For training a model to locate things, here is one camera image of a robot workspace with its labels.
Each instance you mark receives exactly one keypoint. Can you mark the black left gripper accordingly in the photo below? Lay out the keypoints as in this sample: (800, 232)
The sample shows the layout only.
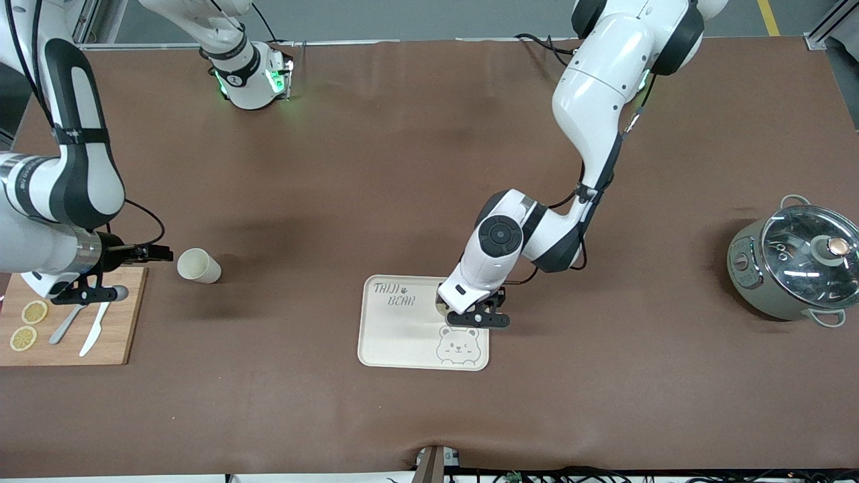
(501, 298)

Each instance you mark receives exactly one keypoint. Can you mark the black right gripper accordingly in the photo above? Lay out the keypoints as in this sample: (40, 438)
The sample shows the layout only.
(114, 257)

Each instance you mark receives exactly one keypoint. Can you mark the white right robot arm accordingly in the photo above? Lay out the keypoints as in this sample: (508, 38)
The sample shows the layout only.
(80, 181)

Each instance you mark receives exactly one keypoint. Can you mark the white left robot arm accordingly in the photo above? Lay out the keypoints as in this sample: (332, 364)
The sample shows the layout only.
(604, 80)

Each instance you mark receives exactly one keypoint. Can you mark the cream tray with bear print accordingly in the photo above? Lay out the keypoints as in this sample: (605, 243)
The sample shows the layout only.
(402, 335)

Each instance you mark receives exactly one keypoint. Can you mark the bamboo cutting board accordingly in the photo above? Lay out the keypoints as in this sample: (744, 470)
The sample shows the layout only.
(124, 335)

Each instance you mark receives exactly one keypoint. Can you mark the white plastic knife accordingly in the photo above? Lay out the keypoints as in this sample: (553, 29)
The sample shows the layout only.
(94, 332)

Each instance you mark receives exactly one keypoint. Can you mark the grey plastic knife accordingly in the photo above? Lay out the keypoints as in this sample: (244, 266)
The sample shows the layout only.
(64, 329)

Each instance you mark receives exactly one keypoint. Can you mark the lemon slice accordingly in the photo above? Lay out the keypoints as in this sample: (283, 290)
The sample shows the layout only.
(34, 312)
(23, 338)

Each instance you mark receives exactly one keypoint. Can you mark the grey-green electric cooking pot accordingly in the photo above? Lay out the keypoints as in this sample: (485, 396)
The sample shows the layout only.
(748, 288)

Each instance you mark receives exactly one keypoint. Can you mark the glass pot lid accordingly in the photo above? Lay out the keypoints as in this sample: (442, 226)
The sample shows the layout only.
(798, 261)

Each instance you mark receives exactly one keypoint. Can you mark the aluminium frame profile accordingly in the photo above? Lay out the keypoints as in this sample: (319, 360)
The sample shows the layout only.
(84, 27)
(829, 27)

